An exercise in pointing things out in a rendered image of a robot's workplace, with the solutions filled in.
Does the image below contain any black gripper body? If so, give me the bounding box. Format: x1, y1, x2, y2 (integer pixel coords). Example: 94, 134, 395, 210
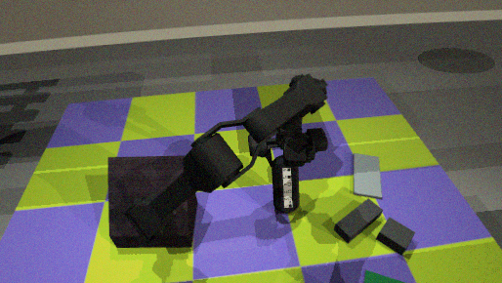
248, 122, 328, 157

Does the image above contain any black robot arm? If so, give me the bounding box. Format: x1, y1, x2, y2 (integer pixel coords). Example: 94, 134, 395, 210
124, 73, 328, 244

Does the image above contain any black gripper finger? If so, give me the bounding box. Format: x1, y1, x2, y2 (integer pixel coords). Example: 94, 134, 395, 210
260, 150, 272, 167

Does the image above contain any dark grey controller unit with white label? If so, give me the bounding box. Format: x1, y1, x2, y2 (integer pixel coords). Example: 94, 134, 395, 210
272, 155, 300, 214

